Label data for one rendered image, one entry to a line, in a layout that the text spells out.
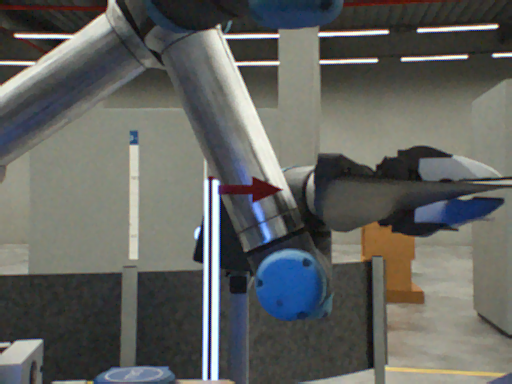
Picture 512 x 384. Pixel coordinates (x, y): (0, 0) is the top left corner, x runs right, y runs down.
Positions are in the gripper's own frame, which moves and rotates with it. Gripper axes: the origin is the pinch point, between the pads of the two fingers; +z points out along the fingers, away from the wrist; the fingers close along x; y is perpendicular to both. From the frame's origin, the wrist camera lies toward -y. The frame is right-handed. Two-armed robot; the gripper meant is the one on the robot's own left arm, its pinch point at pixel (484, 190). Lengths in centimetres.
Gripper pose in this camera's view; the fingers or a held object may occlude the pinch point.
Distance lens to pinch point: 71.1
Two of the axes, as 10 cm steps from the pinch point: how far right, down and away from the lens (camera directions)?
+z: 5.7, -0.1, -8.2
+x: -0.9, 9.9, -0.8
